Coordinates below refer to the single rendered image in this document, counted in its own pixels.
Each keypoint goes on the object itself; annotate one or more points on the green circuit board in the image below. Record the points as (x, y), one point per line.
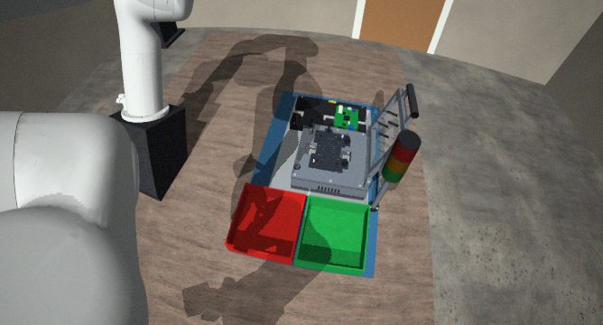
(346, 118)

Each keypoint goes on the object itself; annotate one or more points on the green bin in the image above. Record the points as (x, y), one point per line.
(335, 233)

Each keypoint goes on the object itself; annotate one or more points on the red bin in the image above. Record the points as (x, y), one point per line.
(265, 221)

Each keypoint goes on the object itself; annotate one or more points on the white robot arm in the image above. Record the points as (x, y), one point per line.
(69, 185)

